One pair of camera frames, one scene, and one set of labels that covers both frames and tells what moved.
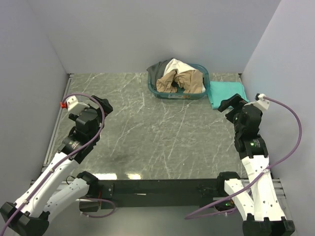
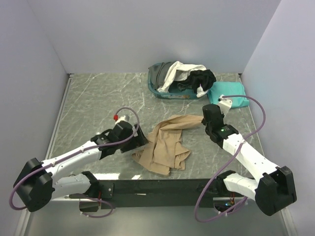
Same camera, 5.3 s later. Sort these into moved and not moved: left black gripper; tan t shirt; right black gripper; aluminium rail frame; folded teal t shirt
Moved: right black gripper; tan t shirt; left black gripper
Not moved: aluminium rail frame; folded teal t shirt
